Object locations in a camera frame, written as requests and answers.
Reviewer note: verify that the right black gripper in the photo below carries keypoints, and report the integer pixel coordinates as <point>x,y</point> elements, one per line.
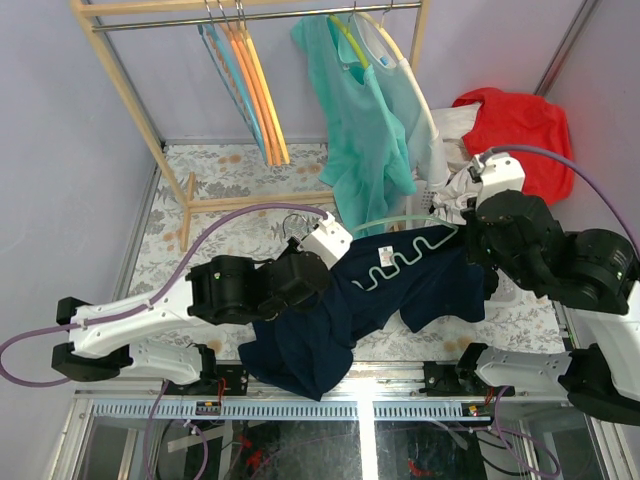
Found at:
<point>474,252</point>

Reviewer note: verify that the navy blue t shirt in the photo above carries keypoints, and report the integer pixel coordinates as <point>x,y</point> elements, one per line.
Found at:
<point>420,274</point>

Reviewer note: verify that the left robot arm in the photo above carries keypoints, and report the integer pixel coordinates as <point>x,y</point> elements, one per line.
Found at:
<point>113,340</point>

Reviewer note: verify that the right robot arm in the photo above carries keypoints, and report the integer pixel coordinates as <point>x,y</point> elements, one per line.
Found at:
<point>594,273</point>

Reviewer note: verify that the teal t shirt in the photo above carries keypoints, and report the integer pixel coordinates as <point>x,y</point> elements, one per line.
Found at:
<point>368,165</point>

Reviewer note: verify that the yellow green hanger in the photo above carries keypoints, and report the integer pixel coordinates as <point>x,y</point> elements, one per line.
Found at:
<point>351,40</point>

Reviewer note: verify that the orange hanger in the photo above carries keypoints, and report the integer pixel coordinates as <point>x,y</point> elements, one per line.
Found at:
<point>256,93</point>

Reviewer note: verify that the blue hanger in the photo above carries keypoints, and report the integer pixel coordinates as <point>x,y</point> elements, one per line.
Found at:
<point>233,82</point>

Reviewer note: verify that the white laundry basket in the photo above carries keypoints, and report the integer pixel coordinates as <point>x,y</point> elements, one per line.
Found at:
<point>507,294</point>

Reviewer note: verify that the red cloth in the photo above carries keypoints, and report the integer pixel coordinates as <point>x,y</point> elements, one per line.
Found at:
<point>524,119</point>

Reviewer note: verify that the white cloth pile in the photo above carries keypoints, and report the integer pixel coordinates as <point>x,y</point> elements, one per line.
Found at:
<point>453,124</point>

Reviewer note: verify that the floral table mat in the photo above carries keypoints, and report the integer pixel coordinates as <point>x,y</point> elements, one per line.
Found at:
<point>231,171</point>

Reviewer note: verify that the wooden clothes rack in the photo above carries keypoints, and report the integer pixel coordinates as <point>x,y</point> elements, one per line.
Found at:
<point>173,92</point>

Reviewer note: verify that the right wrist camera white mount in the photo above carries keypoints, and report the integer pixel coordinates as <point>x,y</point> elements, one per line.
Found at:
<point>496,173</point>

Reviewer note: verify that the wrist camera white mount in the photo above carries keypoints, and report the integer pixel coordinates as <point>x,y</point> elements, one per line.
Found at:
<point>329,240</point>
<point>496,173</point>

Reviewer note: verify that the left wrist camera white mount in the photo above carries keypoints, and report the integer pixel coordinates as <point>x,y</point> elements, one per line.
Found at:
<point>329,240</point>

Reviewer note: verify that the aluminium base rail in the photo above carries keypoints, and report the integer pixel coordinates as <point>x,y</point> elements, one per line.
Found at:
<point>382,390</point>

